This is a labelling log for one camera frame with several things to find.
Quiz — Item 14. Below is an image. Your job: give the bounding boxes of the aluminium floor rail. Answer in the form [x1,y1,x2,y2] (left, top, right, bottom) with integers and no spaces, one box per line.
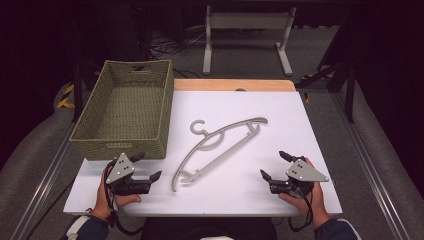
[329,92,412,240]
[9,122,76,240]

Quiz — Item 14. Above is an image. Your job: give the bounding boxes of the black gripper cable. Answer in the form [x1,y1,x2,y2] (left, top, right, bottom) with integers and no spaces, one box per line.
[104,165,145,236]
[287,189,315,233]

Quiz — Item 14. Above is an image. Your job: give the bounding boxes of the person's left hand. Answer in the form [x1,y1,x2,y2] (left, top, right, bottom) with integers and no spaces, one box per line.
[91,168,143,221]

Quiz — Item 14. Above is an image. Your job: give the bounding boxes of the person's right hand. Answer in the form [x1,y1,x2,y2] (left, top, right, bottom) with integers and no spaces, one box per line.
[278,157,332,230]

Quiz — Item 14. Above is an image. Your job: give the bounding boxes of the grey metal desk frame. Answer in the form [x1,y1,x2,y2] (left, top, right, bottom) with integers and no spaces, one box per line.
[202,4,298,77]

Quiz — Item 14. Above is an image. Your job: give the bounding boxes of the person's dark lap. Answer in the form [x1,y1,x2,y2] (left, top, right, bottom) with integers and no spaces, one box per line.
[139,216,279,240]

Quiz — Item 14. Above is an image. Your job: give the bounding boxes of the grey plastic clothes hanger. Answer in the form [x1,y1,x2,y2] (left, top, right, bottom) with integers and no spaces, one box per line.
[171,116,269,193]

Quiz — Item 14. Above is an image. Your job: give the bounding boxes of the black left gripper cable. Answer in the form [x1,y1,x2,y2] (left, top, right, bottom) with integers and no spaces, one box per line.
[104,165,145,236]

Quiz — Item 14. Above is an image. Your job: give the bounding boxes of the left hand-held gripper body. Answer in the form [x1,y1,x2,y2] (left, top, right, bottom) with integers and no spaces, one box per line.
[105,152,153,197]

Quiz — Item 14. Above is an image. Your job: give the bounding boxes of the black metal stand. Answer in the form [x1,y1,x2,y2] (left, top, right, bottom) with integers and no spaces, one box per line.
[71,59,102,123]
[294,55,357,125]

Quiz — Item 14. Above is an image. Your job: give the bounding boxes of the black floor cables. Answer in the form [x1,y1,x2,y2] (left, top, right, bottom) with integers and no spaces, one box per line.
[145,28,208,59]

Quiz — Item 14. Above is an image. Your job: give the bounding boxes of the white table cover board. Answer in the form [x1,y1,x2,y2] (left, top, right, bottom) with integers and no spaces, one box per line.
[63,90,344,218]

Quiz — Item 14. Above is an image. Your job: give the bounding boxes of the green woven basket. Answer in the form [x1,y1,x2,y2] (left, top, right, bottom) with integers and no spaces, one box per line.
[68,59,175,162]

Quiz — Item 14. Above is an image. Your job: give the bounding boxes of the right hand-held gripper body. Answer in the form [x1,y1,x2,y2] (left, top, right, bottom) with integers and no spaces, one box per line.
[269,158,331,198]

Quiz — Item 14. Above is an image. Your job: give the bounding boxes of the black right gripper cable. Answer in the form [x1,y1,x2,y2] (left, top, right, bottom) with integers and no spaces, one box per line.
[287,189,315,233]

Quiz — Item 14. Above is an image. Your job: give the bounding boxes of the yellow black striped tape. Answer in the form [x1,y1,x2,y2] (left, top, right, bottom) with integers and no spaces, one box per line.
[55,83,76,110]

